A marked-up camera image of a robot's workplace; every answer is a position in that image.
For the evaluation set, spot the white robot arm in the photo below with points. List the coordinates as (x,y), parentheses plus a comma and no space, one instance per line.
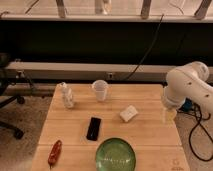
(188,82)

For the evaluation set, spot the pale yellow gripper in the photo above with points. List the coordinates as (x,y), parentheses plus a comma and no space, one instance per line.
(170,114)

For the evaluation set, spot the clear plastic cup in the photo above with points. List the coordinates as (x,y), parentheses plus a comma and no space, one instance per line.
(100,88)

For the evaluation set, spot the blue floor device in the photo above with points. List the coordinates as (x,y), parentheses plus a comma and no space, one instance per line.
(187,106)

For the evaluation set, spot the black rectangular phone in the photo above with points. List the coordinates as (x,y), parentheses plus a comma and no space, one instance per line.
(93,129)

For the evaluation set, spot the white rectangular box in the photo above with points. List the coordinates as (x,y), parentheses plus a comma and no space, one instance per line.
(128,113)

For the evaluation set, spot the red chili pepper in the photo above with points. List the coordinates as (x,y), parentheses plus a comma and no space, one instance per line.
(55,153)

